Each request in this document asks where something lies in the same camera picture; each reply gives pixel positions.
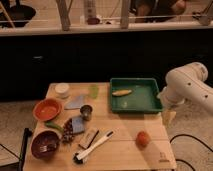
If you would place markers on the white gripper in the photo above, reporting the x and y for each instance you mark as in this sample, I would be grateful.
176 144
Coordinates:
169 99

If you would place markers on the red apple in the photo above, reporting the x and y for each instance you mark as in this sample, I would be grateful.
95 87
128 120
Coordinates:
142 139

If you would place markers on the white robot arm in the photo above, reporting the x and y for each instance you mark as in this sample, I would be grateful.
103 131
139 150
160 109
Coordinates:
185 83

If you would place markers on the green plastic tray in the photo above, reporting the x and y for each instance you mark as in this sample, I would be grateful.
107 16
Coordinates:
142 99

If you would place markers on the light green cup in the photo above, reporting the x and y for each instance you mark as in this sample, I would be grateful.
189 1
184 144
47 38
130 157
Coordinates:
93 91

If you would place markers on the wooden block with black edge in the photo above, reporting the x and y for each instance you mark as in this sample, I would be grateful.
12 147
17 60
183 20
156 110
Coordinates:
88 137

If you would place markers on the small metal cup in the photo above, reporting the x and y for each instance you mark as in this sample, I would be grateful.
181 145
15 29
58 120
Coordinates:
86 112

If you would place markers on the blue grey sponge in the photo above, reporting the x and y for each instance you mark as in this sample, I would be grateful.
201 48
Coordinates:
78 125

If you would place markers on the grey blue cloth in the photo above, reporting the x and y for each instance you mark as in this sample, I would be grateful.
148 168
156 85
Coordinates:
76 103

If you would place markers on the bunch of dark grapes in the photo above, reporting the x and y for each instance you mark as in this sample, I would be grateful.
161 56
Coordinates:
67 135

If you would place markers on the white round container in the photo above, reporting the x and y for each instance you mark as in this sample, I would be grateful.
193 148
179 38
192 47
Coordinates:
62 90

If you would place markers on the green pepper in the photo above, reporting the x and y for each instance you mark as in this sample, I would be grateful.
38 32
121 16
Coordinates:
53 125

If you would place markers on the orange bowl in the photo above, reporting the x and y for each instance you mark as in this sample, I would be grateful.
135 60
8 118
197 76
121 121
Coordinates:
47 109

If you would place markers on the silver fork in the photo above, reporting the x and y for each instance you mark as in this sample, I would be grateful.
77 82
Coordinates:
46 148

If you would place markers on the dark maroon bowl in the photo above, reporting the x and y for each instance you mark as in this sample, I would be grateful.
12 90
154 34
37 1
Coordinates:
44 138

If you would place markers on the black round stool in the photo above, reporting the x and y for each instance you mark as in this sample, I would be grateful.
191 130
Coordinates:
19 14

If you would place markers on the white handled brush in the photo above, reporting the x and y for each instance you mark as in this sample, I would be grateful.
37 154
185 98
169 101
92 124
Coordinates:
79 158

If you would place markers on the black chair frame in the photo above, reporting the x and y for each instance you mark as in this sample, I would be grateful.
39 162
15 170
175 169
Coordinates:
17 166

